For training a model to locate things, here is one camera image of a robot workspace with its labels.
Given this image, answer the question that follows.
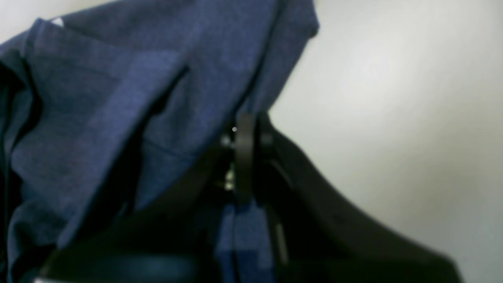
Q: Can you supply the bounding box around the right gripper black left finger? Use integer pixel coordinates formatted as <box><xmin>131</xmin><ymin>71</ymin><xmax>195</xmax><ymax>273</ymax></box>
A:
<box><xmin>39</xmin><ymin>114</ymin><xmax>255</xmax><ymax>283</ymax></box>

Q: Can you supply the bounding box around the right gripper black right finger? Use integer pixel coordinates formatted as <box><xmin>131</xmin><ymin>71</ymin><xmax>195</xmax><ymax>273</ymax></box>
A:
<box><xmin>253</xmin><ymin>114</ymin><xmax>461</xmax><ymax>283</ymax></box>

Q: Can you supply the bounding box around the blue-grey T-shirt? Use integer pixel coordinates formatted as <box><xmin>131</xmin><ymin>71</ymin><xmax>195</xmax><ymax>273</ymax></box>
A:
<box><xmin>1</xmin><ymin>0</ymin><xmax>319</xmax><ymax>283</ymax></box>

